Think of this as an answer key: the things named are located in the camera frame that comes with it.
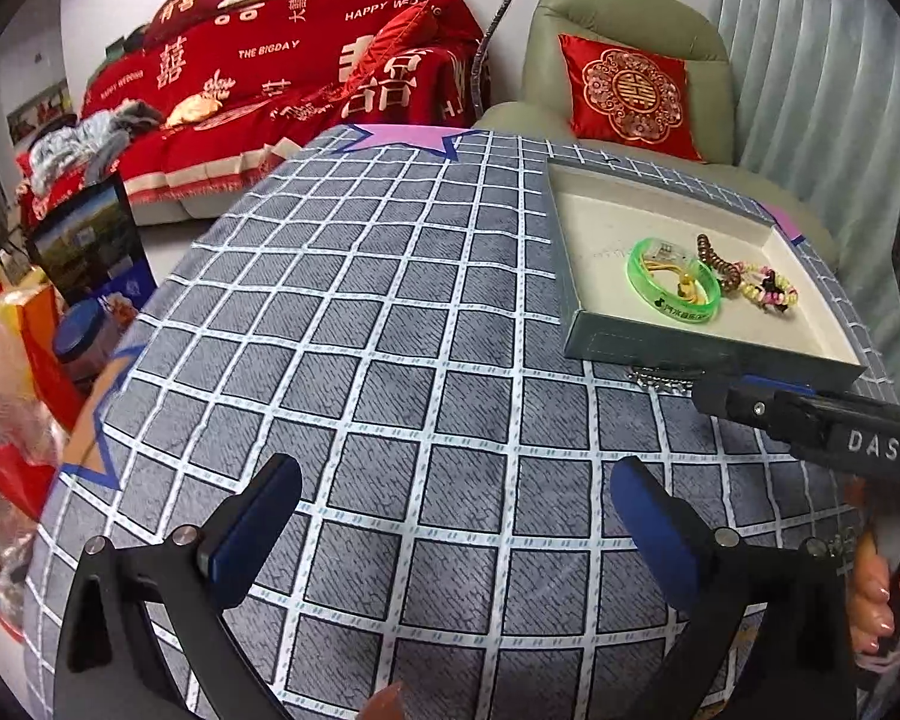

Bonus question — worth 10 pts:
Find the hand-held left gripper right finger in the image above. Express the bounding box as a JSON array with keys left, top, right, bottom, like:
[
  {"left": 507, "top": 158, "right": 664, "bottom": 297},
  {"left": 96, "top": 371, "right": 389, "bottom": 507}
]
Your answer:
[{"left": 610, "top": 455, "right": 861, "bottom": 720}]

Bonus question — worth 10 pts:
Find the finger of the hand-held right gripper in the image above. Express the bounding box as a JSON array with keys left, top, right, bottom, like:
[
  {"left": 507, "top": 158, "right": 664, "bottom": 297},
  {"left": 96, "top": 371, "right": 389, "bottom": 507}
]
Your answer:
[
  {"left": 741, "top": 373, "right": 826, "bottom": 397},
  {"left": 691, "top": 377, "right": 800, "bottom": 442}
]

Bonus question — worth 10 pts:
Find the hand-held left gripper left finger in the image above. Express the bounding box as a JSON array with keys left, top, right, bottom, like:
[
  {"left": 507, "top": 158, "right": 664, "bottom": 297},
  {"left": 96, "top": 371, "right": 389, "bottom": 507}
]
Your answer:
[{"left": 54, "top": 454, "right": 305, "bottom": 720}]

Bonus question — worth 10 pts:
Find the silver metal chain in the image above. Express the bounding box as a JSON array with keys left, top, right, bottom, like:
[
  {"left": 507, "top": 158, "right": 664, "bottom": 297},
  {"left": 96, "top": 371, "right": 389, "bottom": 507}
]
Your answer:
[{"left": 627, "top": 366, "right": 695, "bottom": 395}]

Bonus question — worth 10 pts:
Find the pastel bead bracelet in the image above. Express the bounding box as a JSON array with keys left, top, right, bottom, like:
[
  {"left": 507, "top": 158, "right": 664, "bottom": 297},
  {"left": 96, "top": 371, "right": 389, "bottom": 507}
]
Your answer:
[{"left": 733, "top": 261, "right": 803, "bottom": 314}]

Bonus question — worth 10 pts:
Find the green translucent bangle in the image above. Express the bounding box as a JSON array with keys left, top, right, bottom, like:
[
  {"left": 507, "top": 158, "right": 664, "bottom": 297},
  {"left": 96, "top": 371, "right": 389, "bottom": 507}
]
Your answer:
[{"left": 628, "top": 237, "right": 723, "bottom": 326}]

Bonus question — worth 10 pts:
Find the brown wooden bead bracelet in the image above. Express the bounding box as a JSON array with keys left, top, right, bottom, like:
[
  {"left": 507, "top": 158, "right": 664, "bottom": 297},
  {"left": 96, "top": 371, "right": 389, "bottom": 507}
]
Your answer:
[{"left": 695, "top": 233, "right": 744, "bottom": 290}]

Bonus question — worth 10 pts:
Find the yellow sunflower cord bracelet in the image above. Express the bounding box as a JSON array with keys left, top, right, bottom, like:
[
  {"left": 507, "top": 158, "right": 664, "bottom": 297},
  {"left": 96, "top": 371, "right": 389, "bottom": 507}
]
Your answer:
[{"left": 639, "top": 253, "right": 703, "bottom": 302}]

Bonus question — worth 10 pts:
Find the grey shallow cardboard box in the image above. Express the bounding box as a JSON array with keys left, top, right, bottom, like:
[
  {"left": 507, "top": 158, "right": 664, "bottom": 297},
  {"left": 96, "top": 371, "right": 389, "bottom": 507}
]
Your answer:
[{"left": 545, "top": 157, "right": 869, "bottom": 392}]

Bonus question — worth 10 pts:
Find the person's right hand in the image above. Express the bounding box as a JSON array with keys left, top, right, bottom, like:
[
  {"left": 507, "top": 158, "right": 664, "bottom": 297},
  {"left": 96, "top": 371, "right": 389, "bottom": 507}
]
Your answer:
[{"left": 844, "top": 474, "right": 900, "bottom": 674}]

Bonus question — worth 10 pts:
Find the person's left hand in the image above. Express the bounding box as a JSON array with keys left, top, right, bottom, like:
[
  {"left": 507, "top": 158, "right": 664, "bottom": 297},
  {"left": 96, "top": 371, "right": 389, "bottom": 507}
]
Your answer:
[{"left": 363, "top": 682, "right": 407, "bottom": 720}]

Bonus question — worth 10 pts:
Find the grey checkered tablecloth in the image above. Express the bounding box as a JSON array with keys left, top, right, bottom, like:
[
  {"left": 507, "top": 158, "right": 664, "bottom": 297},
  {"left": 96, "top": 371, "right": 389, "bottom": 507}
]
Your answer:
[{"left": 22, "top": 124, "right": 900, "bottom": 720}]

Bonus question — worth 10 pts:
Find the blue-lidded jar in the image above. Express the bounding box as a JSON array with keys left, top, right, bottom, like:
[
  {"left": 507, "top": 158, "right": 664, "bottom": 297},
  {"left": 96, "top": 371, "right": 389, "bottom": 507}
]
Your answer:
[{"left": 52, "top": 298, "right": 133, "bottom": 392}]

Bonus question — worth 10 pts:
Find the red gold-patterned cushion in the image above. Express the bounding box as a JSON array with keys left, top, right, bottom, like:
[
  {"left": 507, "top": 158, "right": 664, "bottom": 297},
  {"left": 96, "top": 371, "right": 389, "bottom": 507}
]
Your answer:
[{"left": 558, "top": 33, "right": 704, "bottom": 164}]

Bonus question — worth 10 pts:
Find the pale green curtain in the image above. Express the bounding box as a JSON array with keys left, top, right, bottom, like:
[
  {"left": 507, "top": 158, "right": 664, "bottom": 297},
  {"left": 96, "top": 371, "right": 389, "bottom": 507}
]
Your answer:
[{"left": 709, "top": 0, "right": 900, "bottom": 410}]

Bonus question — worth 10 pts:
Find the blue picture-printed box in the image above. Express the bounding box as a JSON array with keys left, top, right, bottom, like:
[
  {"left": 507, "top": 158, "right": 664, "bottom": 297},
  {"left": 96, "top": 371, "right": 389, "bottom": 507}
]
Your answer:
[{"left": 25, "top": 172, "right": 159, "bottom": 310}]

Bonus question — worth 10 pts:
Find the green leather armchair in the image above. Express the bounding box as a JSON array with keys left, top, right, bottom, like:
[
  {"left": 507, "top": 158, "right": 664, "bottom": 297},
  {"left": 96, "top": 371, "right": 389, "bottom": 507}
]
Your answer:
[{"left": 470, "top": 0, "right": 842, "bottom": 272}]

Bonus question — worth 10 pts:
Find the beige round cushion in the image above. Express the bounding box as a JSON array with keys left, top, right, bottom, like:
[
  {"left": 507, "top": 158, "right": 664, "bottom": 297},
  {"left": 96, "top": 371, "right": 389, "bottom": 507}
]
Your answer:
[{"left": 164, "top": 93, "right": 223, "bottom": 129}]

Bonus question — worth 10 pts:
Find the pile of grey clothes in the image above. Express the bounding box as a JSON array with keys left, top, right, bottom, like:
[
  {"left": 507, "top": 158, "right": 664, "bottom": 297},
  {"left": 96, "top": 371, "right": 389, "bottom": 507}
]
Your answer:
[{"left": 25, "top": 100, "right": 167, "bottom": 197}]

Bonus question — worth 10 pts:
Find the red covered sofa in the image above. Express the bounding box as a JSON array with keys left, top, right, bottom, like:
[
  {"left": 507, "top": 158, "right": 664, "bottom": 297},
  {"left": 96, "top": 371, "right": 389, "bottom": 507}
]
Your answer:
[{"left": 15, "top": 0, "right": 490, "bottom": 227}]

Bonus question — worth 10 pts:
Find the flexible phone holder stand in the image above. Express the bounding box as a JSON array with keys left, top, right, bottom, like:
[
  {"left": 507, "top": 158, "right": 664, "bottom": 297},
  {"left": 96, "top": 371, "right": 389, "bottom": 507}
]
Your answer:
[{"left": 470, "top": 0, "right": 542, "bottom": 122}]

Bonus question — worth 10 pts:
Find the red satin cushion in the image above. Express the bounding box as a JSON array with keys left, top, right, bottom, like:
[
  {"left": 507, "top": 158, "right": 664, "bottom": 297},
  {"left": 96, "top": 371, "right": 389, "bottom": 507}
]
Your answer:
[{"left": 340, "top": 0, "right": 433, "bottom": 95}]

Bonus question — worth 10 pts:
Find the dark green cloth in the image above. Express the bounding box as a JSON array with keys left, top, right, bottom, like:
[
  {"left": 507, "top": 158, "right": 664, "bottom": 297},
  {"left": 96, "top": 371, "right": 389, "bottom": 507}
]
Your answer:
[{"left": 104, "top": 25, "right": 152, "bottom": 58}]

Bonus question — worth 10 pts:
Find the red embroidered pillow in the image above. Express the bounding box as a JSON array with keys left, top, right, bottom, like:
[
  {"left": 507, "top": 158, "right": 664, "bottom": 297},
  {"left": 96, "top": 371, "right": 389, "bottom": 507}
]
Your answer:
[{"left": 142, "top": 0, "right": 260, "bottom": 50}]

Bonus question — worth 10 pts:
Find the wall shelf with pictures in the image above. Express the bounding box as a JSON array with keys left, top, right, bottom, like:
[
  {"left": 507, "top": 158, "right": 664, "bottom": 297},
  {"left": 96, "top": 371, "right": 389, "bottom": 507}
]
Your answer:
[{"left": 7, "top": 78, "right": 73, "bottom": 145}]

